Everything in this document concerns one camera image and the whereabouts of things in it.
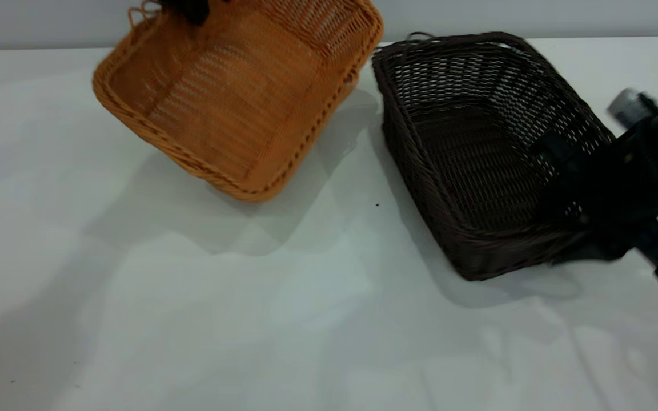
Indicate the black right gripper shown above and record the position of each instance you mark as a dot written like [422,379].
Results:
[620,188]

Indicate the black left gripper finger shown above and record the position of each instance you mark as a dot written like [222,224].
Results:
[189,10]

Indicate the orange wicker basket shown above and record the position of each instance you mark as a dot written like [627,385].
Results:
[237,103]

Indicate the dark brown wicker basket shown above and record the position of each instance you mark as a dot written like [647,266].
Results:
[466,160]

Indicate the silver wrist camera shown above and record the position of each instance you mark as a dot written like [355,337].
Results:
[632,107]

